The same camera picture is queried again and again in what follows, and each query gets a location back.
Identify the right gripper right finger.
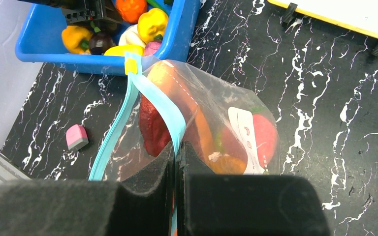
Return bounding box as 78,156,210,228
176,142,331,236

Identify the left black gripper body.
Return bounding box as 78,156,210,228
25,0,123,25

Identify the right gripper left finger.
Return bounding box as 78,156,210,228
0,144,174,236

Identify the orange pumpkin toy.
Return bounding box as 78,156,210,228
207,152,247,175

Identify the clear zip top bag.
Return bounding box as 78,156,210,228
88,52,281,182

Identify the hot dog bun toy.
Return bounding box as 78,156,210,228
138,60,216,164

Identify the blue plastic bin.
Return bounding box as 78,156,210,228
15,0,200,76

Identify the orange tangerine toy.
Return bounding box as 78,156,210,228
115,0,148,24

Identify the yellow banana toy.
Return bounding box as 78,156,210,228
103,45,144,57

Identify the green chili pepper toy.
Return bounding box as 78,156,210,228
146,0,168,14

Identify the purple eggplant toy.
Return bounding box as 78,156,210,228
144,41,162,56

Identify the pink white cube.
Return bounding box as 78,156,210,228
65,124,89,150

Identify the white dry-erase board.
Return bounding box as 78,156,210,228
267,0,378,58

